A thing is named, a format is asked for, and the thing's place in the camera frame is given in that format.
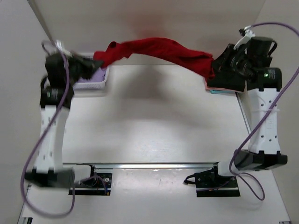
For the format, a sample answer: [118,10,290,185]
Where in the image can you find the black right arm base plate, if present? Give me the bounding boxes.
[183,168,241,197]

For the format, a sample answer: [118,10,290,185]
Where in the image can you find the white plastic laundry basket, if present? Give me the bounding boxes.
[69,53,109,90]

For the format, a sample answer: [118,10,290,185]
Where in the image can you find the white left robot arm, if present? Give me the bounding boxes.
[22,53,104,189]

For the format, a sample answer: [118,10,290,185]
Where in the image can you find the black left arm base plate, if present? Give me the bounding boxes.
[74,165,113,196]

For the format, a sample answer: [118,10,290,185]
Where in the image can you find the aluminium mounting rail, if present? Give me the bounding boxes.
[64,162,214,169]

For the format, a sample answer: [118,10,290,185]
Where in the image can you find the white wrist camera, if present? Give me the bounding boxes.
[234,25,256,50]
[55,40,72,56]

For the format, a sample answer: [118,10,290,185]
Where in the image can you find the folded teal t shirt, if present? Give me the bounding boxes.
[210,90,234,94]

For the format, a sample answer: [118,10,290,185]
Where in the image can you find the red t shirt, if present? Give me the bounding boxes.
[93,37,214,79]

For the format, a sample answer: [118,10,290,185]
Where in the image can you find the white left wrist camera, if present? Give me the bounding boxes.
[55,40,72,56]

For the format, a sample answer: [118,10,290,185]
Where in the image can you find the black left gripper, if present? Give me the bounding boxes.
[70,48,107,81]

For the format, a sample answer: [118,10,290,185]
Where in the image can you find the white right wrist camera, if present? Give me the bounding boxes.
[234,25,256,50]

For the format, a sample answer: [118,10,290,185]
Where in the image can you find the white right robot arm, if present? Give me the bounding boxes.
[209,36,288,187]

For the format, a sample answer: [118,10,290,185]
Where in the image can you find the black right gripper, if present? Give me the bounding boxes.
[208,45,249,76]

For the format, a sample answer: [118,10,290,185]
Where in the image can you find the lilac t shirt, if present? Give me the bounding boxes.
[78,67,109,83]

